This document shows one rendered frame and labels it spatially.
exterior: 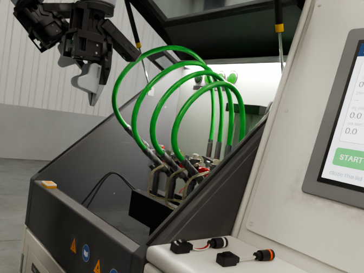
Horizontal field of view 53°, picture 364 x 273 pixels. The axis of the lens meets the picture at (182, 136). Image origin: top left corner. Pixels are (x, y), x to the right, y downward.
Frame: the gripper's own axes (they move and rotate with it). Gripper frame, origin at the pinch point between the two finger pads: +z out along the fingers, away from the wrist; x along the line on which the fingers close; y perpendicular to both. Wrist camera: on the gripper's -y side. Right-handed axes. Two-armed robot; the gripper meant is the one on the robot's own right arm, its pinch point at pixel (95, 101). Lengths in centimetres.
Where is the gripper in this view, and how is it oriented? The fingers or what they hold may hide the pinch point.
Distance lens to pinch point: 83.3
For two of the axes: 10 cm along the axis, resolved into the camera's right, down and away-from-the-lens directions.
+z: -1.3, 9.9, 0.7
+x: 6.2, 1.4, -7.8
